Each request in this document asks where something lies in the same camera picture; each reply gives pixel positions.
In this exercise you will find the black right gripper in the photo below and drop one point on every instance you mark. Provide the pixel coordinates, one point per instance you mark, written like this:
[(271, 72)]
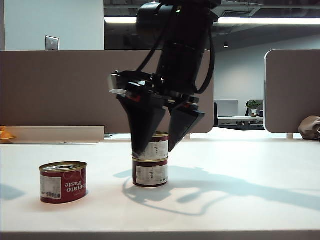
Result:
[(147, 87)]

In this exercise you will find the dark red tin can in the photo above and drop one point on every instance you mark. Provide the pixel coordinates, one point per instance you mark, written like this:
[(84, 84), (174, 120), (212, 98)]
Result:
[(150, 173), (158, 147)]

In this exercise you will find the bright red tomato paste can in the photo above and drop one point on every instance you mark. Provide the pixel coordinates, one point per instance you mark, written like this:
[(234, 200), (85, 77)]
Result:
[(72, 185)]

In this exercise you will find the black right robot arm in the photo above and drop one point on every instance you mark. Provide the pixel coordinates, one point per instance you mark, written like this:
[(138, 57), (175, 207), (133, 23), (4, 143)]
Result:
[(182, 50)]

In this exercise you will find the white divider foot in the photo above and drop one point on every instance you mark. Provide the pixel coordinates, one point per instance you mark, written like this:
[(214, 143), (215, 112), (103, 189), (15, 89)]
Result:
[(289, 136), (188, 136)]

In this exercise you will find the grey background divider panel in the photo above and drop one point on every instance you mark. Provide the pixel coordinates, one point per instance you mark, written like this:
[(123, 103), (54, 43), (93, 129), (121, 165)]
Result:
[(227, 108)]

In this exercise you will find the white background desk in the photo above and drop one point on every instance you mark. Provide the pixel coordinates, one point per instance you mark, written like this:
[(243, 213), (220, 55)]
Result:
[(237, 119)]

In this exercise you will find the green potted plant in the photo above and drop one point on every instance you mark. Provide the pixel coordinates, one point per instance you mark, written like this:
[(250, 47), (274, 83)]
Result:
[(254, 105)]

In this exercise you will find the round ceiling spot lamp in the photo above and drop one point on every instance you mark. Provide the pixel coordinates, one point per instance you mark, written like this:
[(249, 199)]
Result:
[(225, 45)]

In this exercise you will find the beige long flat box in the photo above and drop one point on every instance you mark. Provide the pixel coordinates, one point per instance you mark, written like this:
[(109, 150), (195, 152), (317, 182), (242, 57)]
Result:
[(57, 135)]

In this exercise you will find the wide brown desk divider panel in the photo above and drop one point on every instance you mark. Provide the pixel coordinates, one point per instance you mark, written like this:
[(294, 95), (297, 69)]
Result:
[(50, 90)]

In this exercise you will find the narrow brown desk divider panel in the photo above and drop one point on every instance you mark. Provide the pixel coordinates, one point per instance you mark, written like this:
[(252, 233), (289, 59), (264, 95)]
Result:
[(292, 90)]

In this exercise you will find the long ceiling light strip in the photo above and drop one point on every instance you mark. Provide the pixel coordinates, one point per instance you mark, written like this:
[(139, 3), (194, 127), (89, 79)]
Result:
[(262, 20)]

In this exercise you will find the brown fabric bag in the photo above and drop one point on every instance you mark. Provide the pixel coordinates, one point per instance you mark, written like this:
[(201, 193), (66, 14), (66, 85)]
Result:
[(310, 127)]

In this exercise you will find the orange round object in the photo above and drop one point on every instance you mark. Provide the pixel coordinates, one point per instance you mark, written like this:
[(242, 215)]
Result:
[(5, 135)]

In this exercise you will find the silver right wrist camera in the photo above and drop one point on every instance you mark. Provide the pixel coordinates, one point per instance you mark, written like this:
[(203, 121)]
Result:
[(116, 81)]

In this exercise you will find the metal wall switch plate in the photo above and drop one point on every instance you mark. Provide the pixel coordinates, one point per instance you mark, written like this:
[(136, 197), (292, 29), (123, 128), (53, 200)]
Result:
[(52, 43)]

